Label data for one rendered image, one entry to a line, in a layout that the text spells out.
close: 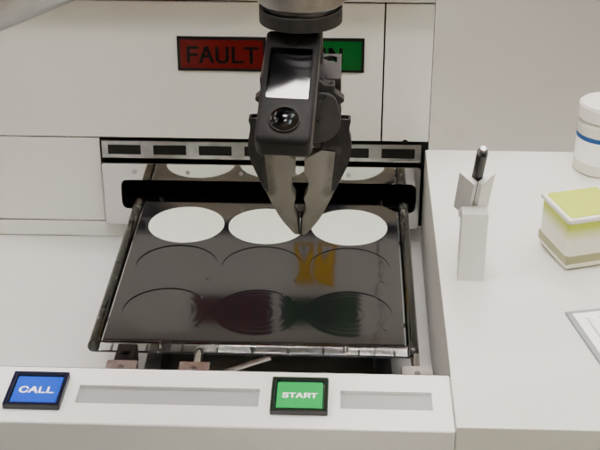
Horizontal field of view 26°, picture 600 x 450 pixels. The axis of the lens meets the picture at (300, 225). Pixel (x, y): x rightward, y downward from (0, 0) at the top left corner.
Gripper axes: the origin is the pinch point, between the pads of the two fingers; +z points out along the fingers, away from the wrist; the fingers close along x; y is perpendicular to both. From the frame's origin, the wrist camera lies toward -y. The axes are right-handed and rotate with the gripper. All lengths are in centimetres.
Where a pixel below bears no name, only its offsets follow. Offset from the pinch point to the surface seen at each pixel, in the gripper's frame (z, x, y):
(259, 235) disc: 26, 7, 45
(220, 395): 20.1, 7.9, 1.4
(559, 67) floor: 116, -80, 340
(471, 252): 15.6, -18.2, 23.3
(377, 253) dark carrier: 25.7, -8.2, 40.7
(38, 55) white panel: 6, 37, 58
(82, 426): 20.1, 20.7, -4.2
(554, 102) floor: 116, -74, 307
